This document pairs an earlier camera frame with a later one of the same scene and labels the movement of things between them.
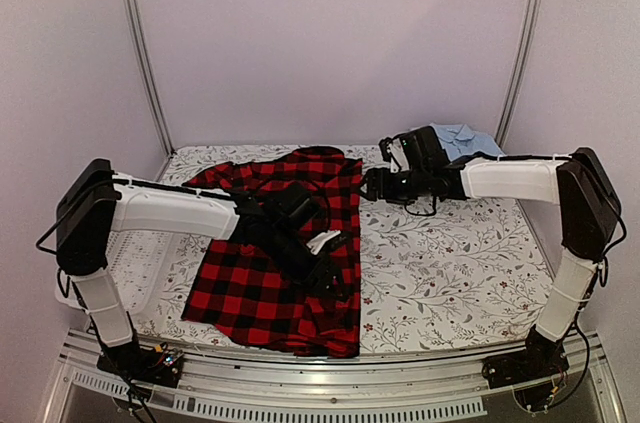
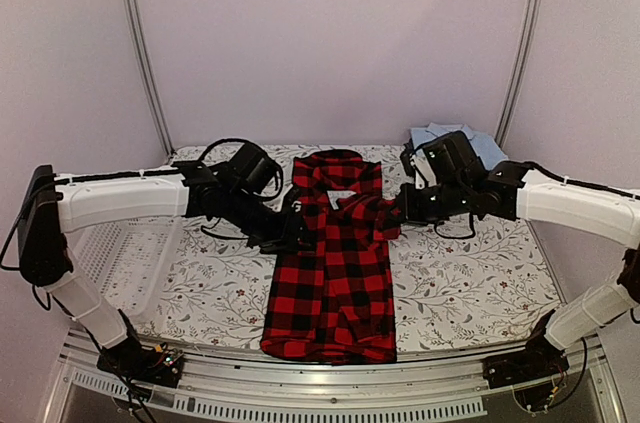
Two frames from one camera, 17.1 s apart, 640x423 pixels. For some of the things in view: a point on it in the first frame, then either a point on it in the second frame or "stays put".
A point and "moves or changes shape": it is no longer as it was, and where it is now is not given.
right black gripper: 384,189 → 407,213
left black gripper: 315,282 → 287,235
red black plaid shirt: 242,292 moves or changes shape
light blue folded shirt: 459,141 stays put
